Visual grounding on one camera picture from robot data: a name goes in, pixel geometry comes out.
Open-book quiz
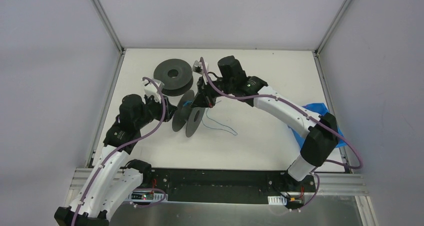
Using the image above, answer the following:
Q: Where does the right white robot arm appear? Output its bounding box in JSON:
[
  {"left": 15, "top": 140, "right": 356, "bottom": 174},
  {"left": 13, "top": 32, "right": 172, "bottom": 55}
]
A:
[{"left": 191, "top": 55, "right": 339, "bottom": 191}]

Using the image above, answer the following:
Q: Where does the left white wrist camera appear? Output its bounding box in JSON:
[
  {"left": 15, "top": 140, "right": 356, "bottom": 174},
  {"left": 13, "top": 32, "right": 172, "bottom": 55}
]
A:
[{"left": 142, "top": 79, "right": 164, "bottom": 103}]

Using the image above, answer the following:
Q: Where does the black cable spool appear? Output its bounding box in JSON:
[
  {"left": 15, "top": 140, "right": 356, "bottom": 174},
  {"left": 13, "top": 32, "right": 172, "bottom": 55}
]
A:
[{"left": 172, "top": 90, "right": 206, "bottom": 138}]

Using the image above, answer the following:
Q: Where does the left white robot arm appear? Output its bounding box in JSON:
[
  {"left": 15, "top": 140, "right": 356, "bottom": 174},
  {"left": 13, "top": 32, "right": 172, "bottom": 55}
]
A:
[{"left": 54, "top": 94, "right": 178, "bottom": 226}]

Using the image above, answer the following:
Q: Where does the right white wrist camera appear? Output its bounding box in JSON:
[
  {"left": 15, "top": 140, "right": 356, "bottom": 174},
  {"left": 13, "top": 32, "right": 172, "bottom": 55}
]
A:
[{"left": 192, "top": 60, "right": 209, "bottom": 84}]

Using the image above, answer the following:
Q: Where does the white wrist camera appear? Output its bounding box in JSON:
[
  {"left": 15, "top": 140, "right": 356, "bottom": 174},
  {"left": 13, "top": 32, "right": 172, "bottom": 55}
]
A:
[
  {"left": 142, "top": 79, "right": 164, "bottom": 103},
  {"left": 192, "top": 60, "right": 209, "bottom": 84}
]

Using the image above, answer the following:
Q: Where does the blue plastic bin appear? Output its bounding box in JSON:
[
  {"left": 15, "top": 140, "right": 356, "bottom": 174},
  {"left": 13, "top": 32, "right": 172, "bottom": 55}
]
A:
[{"left": 288, "top": 102, "right": 346, "bottom": 149}]

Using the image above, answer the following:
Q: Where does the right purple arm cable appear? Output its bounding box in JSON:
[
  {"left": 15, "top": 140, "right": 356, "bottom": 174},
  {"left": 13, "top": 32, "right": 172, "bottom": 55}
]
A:
[{"left": 199, "top": 56, "right": 364, "bottom": 212}]

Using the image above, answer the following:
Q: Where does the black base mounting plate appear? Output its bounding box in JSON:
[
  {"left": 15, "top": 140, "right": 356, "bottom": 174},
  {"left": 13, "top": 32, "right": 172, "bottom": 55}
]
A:
[{"left": 130, "top": 168, "right": 316, "bottom": 205}]

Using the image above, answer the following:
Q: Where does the black spool lying flat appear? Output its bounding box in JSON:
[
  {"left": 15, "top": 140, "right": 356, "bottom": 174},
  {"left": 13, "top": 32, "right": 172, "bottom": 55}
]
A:
[{"left": 153, "top": 58, "right": 194, "bottom": 96}]

